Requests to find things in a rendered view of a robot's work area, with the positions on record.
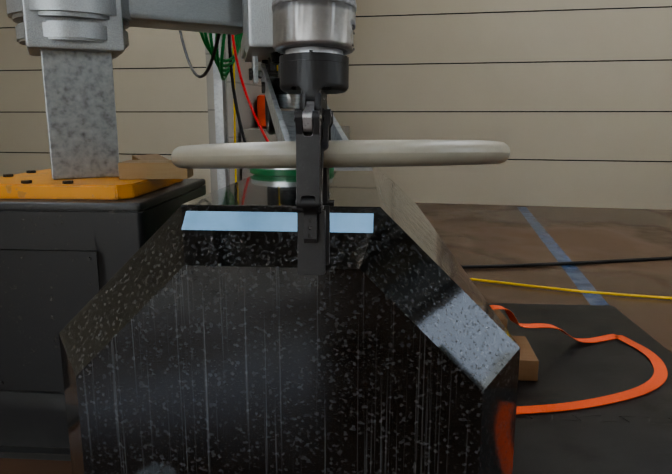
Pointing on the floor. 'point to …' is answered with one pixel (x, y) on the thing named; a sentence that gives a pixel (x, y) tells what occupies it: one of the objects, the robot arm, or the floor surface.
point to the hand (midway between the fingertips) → (314, 240)
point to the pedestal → (60, 298)
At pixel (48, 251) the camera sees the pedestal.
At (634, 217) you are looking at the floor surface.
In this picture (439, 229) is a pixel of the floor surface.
